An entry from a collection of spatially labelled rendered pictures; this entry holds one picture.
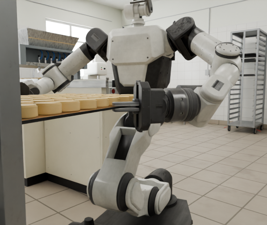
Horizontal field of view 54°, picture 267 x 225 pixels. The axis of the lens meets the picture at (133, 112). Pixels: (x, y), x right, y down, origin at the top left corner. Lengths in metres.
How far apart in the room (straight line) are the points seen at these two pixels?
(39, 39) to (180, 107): 1.95
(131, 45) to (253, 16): 4.93
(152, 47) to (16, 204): 0.87
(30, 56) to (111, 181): 1.66
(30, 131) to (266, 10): 4.87
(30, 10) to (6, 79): 5.96
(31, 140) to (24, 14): 4.17
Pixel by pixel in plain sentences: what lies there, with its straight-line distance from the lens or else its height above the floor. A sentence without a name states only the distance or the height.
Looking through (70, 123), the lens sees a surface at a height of 0.56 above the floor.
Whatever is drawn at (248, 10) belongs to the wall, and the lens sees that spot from 6.01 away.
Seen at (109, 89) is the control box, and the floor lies 0.83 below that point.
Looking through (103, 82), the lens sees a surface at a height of 0.88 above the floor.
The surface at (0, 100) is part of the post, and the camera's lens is 0.31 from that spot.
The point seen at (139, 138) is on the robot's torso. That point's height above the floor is 0.64.
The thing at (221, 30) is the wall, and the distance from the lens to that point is 6.13.
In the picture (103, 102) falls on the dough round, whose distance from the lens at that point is 0.60.
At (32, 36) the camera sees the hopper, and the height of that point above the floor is 1.26.
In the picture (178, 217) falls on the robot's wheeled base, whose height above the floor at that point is 0.17.
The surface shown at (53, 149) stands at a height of 0.31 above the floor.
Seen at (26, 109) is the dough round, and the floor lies 0.82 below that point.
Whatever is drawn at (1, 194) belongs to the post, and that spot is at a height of 0.73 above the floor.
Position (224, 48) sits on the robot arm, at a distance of 0.92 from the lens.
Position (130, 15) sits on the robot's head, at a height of 1.16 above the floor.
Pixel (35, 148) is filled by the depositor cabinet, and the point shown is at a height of 0.32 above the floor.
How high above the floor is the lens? 0.85
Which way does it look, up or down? 6 degrees down
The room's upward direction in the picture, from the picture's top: straight up
